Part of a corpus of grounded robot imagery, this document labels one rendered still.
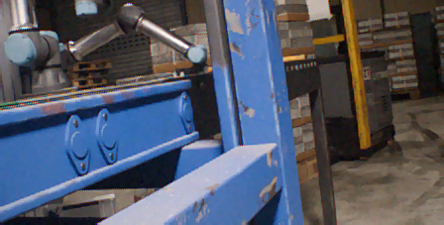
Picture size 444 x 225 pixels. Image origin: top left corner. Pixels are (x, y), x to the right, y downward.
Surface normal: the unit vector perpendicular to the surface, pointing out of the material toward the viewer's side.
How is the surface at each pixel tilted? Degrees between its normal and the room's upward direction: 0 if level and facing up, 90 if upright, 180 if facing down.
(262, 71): 90
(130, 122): 90
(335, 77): 90
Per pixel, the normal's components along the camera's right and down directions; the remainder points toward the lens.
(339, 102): -0.66, 0.13
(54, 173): 0.92, -0.11
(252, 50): -0.36, 0.10
